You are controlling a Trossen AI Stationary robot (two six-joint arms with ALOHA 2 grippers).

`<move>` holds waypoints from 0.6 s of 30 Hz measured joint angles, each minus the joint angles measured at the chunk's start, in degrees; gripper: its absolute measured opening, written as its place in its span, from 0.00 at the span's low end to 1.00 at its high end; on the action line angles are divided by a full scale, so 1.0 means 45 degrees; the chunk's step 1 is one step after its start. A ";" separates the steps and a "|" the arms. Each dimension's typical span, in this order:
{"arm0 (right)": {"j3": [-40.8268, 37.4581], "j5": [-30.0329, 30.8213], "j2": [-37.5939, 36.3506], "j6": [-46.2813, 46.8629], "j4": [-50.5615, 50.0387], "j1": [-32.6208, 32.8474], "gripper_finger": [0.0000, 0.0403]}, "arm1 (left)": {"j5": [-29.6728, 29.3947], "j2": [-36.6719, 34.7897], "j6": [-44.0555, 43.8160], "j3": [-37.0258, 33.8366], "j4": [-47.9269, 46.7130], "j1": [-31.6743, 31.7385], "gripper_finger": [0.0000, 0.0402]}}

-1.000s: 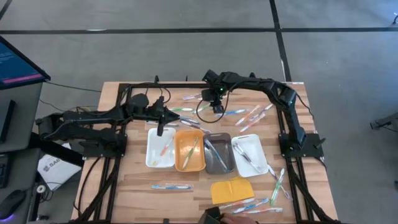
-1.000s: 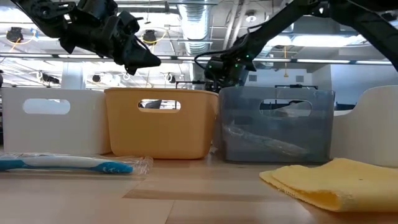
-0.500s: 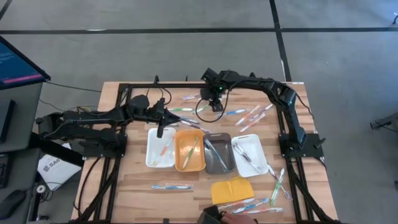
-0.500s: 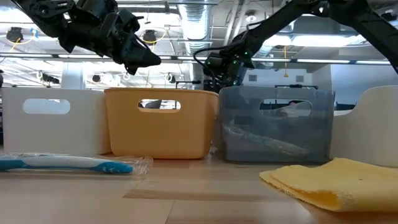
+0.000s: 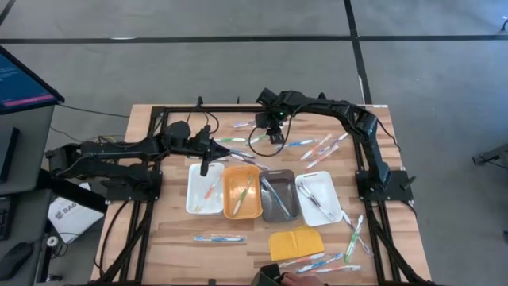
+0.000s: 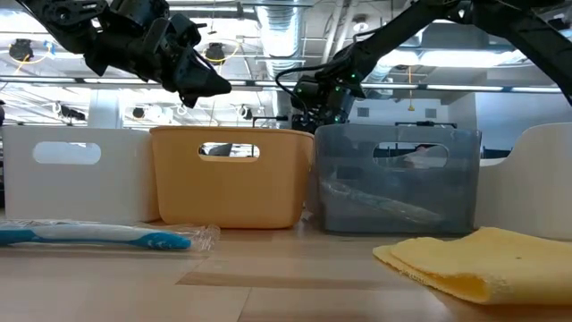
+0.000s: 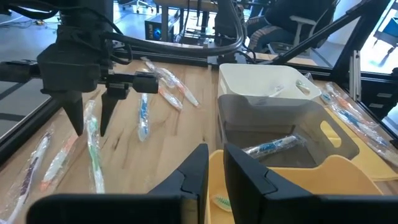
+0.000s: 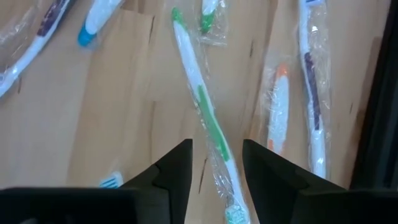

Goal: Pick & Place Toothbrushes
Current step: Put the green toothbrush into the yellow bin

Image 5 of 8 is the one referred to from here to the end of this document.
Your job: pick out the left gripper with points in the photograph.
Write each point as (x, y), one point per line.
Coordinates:
(204, 149)

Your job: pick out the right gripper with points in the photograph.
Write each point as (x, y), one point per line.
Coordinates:
(274, 115)

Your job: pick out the red toothbrush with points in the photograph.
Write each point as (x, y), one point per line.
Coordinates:
(208, 192)
(301, 260)
(315, 147)
(321, 157)
(337, 269)

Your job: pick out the orange plastic bin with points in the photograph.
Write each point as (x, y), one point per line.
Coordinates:
(232, 190)

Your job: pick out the white plastic bin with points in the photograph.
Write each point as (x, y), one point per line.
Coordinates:
(329, 190)
(196, 186)

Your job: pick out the green toothbrush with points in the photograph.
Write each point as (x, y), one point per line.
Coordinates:
(352, 240)
(243, 195)
(256, 139)
(232, 140)

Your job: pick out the grey translucent plastic bin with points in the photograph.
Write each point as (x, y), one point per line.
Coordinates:
(270, 208)

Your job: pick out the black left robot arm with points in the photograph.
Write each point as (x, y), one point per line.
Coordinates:
(119, 147)

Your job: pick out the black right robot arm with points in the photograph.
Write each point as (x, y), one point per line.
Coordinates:
(337, 109)

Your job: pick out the yellow folded cloth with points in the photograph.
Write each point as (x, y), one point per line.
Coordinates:
(295, 243)

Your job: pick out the white table label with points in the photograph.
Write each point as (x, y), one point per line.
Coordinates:
(379, 106)

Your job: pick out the person's hand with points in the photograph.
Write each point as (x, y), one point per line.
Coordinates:
(301, 280)

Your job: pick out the black desk beam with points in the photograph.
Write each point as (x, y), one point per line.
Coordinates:
(67, 190)

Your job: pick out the white printed box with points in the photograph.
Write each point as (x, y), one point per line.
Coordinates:
(73, 218)

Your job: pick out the grey desk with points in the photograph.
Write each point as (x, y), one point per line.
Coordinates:
(31, 131)

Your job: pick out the white tape roll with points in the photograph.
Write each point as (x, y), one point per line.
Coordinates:
(52, 241)

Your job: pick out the monitor with blue screen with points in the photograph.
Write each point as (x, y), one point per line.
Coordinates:
(20, 85)

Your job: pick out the black flat device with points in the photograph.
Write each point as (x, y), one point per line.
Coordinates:
(8, 153)

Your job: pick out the black keyboard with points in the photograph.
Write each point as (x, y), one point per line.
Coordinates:
(4, 218)

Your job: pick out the black computer mouse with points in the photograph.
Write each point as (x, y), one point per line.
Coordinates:
(14, 260)

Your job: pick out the black aluminium rig frame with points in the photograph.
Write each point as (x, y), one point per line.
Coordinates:
(230, 109)

